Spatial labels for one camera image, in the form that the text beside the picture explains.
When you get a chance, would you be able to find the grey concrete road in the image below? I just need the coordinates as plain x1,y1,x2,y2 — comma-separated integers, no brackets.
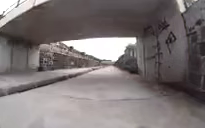
0,65,205,128

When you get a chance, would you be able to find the concrete bridge with graffiti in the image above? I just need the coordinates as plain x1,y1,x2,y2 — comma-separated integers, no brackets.
0,0,191,83

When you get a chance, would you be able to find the dark kerb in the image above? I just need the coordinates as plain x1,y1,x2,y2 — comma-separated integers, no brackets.
0,67,103,101

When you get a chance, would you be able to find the raised grey concrete pavement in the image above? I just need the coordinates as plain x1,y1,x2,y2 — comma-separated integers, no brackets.
0,65,103,93

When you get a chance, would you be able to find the dark overgrown wall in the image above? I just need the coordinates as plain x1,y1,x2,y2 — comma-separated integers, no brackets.
114,43,140,75

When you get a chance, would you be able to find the stone wall with pale pattern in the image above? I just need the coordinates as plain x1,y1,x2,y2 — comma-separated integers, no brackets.
38,41,102,72

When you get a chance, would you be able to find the dark wall with pale frames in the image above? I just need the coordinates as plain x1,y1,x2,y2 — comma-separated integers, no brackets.
181,0,205,102

